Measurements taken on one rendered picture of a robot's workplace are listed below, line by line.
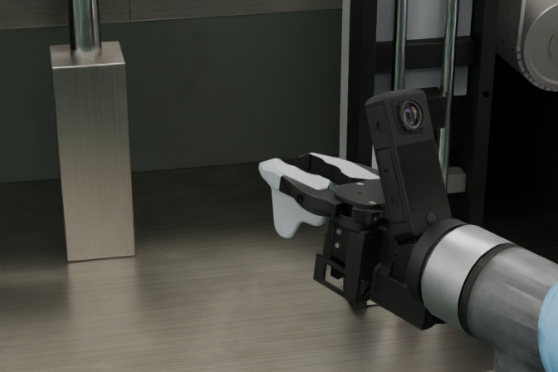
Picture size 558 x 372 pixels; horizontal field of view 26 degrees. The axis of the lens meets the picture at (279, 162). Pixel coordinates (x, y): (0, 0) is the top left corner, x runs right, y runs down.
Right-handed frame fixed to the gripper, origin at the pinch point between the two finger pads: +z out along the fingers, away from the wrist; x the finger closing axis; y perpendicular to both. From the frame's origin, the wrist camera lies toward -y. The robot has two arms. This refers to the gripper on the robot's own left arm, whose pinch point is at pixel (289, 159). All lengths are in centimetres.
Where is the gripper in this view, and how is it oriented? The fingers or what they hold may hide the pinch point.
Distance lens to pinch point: 105.5
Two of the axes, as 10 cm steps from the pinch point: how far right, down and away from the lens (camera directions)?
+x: 7.8, -1.2, 6.2
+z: -6.2, -3.2, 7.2
